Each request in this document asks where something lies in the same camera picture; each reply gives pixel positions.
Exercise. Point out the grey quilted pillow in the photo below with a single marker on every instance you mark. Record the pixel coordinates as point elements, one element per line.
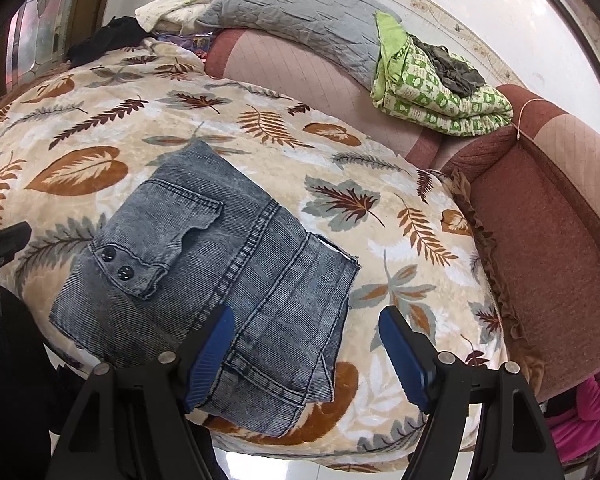
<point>343,31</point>

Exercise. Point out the wooden door with glass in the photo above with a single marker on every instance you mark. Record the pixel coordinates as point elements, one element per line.
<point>35,37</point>

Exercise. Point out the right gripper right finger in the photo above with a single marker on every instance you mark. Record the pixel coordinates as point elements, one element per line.
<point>412,356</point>

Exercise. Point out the red pink sofa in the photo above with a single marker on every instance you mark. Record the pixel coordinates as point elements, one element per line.
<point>535,187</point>

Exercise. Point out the dark grey crumpled cloth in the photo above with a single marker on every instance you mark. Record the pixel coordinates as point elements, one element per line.
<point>456,75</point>

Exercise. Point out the white cream cloth pile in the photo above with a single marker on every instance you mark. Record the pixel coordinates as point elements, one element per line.
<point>174,16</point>

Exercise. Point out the black cloth on sofa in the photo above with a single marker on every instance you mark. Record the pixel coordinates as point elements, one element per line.
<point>117,34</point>

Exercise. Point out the pink garment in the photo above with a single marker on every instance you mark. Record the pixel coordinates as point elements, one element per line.
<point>574,419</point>

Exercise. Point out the grey-blue denim pants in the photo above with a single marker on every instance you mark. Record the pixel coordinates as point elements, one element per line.
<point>197,235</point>

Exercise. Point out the beige leaf-print blanket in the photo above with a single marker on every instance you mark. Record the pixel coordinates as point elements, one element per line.
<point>76,145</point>

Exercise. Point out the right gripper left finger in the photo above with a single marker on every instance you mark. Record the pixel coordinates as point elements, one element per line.
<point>214,342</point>

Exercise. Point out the green white patterned blanket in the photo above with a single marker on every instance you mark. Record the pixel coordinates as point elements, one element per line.
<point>406,86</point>

